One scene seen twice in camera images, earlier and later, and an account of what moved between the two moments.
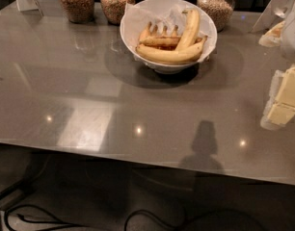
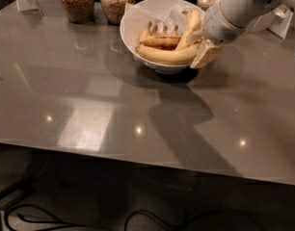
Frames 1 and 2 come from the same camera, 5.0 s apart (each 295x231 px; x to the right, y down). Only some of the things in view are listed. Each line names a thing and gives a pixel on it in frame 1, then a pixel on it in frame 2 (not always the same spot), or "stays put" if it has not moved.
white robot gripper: [292, 36] -> [219, 23]
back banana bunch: [151, 37] stays put
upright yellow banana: [191, 29] stays put
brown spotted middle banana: [164, 41] stays put
